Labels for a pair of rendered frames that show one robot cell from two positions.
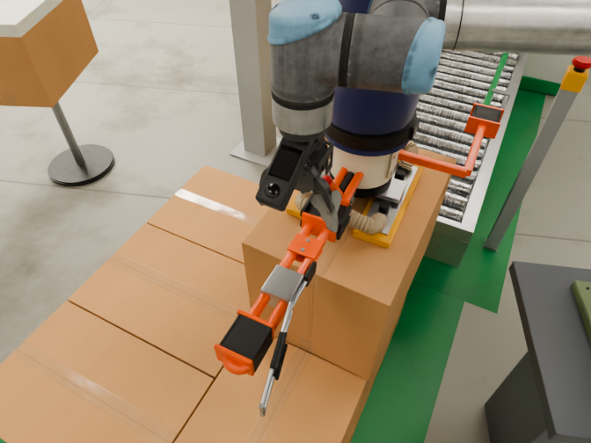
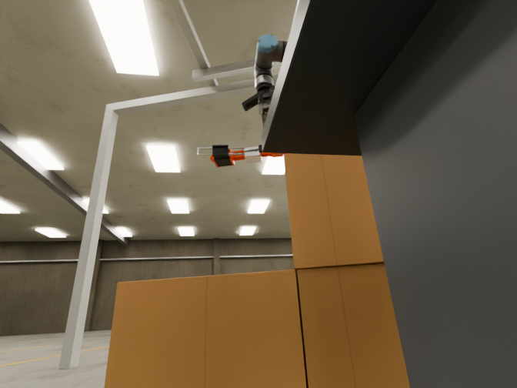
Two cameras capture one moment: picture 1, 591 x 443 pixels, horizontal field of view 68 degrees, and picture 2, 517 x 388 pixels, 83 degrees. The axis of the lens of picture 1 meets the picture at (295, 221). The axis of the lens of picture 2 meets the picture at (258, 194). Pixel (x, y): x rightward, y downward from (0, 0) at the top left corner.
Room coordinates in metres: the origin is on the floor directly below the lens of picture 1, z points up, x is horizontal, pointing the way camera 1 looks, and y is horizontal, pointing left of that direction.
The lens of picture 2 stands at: (0.17, -1.04, 0.43)
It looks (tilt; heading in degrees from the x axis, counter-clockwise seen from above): 22 degrees up; 72
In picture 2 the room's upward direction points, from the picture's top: 3 degrees counter-clockwise
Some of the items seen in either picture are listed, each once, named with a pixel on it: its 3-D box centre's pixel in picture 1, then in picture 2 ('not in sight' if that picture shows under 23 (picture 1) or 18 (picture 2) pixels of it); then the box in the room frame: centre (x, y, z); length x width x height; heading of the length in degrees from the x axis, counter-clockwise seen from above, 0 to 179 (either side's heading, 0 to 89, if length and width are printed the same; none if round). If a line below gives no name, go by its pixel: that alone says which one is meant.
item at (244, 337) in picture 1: (245, 342); (223, 158); (0.38, 0.09, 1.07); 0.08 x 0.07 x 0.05; 154
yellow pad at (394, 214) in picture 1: (391, 194); not in sight; (0.88, -0.26, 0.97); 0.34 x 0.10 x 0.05; 154
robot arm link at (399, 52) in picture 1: (391, 51); (268, 51); (0.55, -0.13, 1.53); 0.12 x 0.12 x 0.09; 79
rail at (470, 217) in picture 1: (507, 101); not in sight; (2.13, -1.16, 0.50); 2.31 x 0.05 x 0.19; 153
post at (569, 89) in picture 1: (527, 173); not in sight; (1.52, -1.05, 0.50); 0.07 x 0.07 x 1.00; 63
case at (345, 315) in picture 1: (352, 243); (373, 215); (0.90, -0.18, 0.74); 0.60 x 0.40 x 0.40; 152
